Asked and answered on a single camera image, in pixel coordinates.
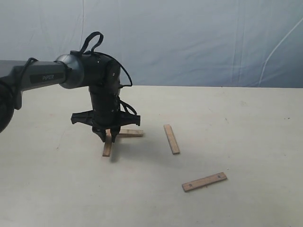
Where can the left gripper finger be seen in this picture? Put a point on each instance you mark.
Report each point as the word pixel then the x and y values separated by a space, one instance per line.
pixel 114 133
pixel 102 134

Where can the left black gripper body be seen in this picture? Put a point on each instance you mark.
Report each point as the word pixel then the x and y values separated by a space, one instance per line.
pixel 108 110

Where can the plain wooden stick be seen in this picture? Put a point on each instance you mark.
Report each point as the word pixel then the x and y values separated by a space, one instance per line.
pixel 171 139
pixel 107 145

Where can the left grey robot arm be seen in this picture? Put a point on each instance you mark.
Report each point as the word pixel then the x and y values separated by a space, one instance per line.
pixel 99 72

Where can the blue-grey backdrop cloth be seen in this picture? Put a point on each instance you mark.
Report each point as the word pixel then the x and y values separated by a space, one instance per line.
pixel 236 43

